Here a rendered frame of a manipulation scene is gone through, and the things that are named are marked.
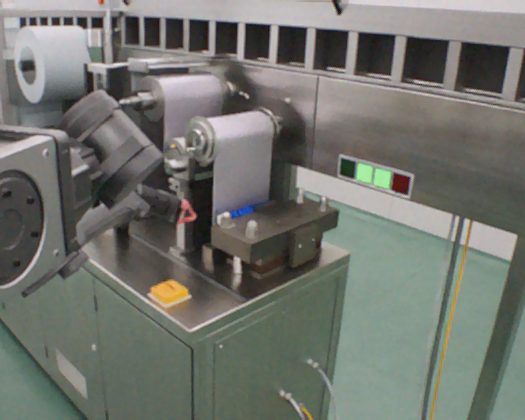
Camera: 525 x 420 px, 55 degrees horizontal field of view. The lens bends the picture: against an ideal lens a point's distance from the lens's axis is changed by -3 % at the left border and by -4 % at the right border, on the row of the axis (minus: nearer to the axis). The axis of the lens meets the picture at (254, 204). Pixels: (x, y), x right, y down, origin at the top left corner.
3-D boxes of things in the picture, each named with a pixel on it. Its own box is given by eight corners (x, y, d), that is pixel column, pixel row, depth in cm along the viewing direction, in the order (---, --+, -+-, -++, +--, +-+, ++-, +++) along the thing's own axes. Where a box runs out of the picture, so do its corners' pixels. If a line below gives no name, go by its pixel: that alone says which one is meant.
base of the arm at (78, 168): (-3, 245, 50) (-20, 126, 46) (45, 216, 57) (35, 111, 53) (70, 259, 48) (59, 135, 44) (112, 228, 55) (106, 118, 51)
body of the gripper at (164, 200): (174, 223, 136) (154, 216, 130) (152, 212, 143) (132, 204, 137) (184, 200, 136) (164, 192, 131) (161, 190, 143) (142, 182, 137)
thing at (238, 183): (212, 222, 154) (214, 162, 147) (267, 204, 170) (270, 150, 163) (213, 223, 154) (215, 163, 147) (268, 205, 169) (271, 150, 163)
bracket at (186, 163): (168, 251, 160) (167, 156, 149) (185, 245, 165) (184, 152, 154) (178, 256, 157) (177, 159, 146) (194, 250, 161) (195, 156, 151)
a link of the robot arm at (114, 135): (75, 211, 54) (40, 174, 54) (121, 182, 63) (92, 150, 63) (124, 155, 50) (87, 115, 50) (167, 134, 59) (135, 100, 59)
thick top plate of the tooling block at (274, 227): (210, 244, 150) (211, 225, 148) (299, 212, 177) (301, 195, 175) (249, 264, 139) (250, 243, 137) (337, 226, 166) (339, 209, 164)
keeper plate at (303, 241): (288, 265, 153) (291, 231, 149) (309, 255, 159) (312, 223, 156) (294, 268, 151) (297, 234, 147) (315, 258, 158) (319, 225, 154)
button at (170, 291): (150, 295, 135) (150, 287, 134) (172, 286, 140) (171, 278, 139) (166, 306, 131) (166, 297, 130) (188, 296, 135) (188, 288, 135)
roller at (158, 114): (140, 117, 170) (139, 75, 165) (198, 109, 186) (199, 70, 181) (165, 125, 160) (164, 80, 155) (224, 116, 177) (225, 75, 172)
